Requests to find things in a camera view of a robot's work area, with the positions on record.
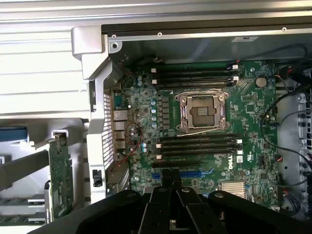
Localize black RAM slot white clips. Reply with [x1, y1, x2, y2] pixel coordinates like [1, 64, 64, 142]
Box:
[156, 149, 244, 161]
[151, 65, 239, 78]
[151, 76, 239, 89]
[156, 138, 243, 150]

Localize blue expansion slot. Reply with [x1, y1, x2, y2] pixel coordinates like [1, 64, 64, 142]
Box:
[152, 171, 204, 179]

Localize silver finned heatsink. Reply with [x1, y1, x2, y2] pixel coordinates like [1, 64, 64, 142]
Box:
[221, 181, 246, 198]

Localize black expansion slot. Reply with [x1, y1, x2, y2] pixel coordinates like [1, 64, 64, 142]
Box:
[151, 160, 200, 169]

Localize black case latch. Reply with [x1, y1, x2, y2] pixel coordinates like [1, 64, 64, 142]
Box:
[92, 169, 103, 188]

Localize metal rear port block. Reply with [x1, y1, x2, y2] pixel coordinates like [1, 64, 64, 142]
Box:
[111, 89, 130, 152]

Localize white parts rack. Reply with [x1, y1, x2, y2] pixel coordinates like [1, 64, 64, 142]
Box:
[0, 118, 91, 234]

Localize green graphics card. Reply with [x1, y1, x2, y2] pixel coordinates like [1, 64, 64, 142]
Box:
[46, 133, 74, 220]

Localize metal CPU socket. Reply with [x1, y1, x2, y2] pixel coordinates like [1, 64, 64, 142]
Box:
[174, 89, 231, 135]

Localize grey metal PC case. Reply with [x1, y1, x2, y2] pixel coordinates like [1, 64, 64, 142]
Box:
[70, 17, 312, 220]

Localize green Dell motherboard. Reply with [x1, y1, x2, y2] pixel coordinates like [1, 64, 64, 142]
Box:
[111, 60, 285, 210]

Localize grey slanted bar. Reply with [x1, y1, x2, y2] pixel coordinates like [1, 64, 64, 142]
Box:
[0, 150, 51, 191]

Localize blue block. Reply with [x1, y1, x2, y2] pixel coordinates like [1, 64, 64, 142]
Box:
[0, 126, 28, 142]

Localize thin red and black wire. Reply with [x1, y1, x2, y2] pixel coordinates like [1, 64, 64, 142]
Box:
[108, 120, 144, 172]

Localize silver wire locking lever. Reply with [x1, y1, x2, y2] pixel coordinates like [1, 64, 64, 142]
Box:
[176, 87, 230, 98]
[176, 126, 226, 136]

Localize black looped cable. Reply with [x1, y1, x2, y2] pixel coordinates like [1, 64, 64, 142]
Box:
[258, 90, 312, 153]

